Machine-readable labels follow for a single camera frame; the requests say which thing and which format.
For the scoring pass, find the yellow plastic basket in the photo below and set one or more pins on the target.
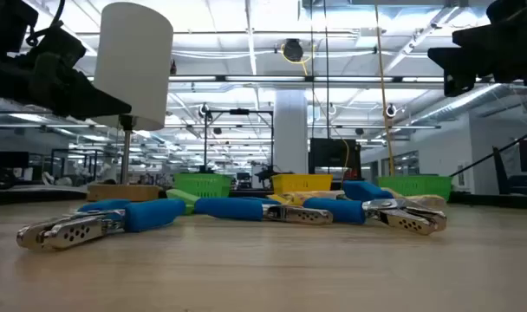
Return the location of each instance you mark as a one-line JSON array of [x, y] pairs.
[[302, 183]]

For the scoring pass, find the tall black metal frame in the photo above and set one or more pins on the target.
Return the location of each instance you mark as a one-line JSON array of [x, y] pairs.
[[205, 143]]

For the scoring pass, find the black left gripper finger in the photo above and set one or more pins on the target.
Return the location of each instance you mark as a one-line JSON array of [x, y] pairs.
[[94, 104]]

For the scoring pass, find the green eraser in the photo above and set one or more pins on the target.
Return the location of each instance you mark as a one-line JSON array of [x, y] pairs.
[[181, 195]]

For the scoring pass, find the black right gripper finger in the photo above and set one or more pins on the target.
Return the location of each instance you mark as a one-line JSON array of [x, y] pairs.
[[458, 60]]

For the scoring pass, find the black office chair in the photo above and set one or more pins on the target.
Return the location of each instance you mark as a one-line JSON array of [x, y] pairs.
[[502, 173]]

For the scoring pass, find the black equipment cabinet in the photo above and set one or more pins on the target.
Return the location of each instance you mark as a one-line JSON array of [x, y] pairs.
[[333, 156]]

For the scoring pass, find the white table lamp wooden base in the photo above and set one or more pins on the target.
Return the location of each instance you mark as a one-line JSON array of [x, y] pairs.
[[133, 65]]

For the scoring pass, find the white building column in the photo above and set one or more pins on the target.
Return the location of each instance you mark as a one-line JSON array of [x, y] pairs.
[[290, 130]]

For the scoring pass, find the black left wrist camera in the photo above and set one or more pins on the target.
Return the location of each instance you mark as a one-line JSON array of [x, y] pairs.
[[60, 45]]

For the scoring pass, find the green plastic basket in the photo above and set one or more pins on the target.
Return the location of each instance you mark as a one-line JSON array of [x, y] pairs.
[[203, 185], [419, 186]]

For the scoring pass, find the green clip large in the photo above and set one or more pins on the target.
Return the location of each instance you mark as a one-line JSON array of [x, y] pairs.
[[190, 210]]

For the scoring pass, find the small round ceiling reel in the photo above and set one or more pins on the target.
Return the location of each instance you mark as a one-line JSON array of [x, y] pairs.
[[390, 110], [204, 110]]

